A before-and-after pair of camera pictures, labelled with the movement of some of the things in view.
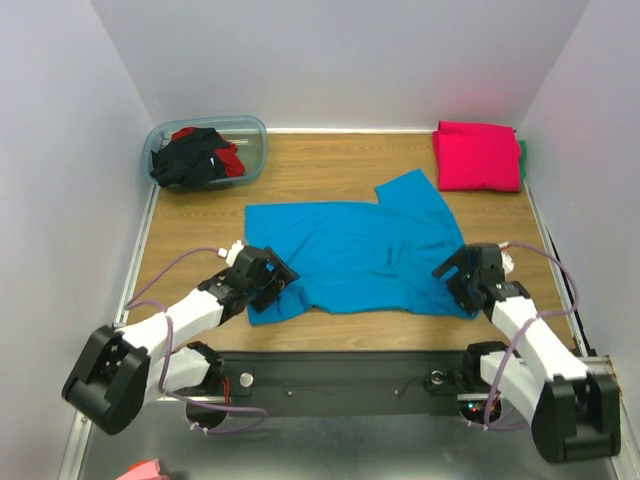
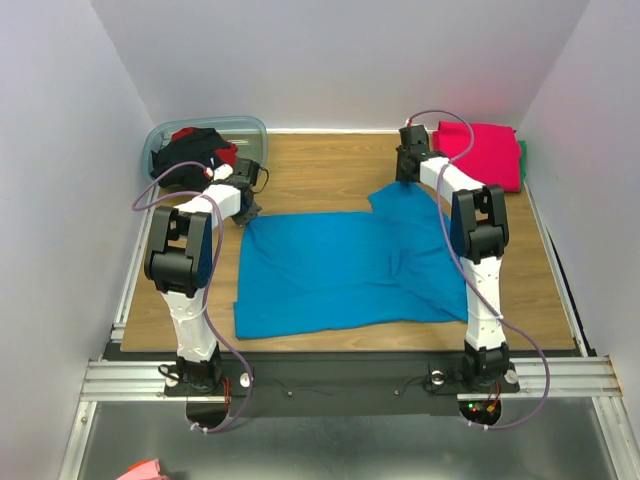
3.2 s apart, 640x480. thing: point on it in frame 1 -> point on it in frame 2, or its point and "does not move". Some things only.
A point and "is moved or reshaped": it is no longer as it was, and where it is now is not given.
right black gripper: [455, 282] -> [406, 170]
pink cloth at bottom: [148, 469] does not move
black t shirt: [190, 161] does not move
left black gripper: [278, 280] -> [244, 220]
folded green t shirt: [523, 159] does not move
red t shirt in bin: [228, 154] does not move
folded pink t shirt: [477, 156] does not move
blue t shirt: [375, 256] is moved or reshaped
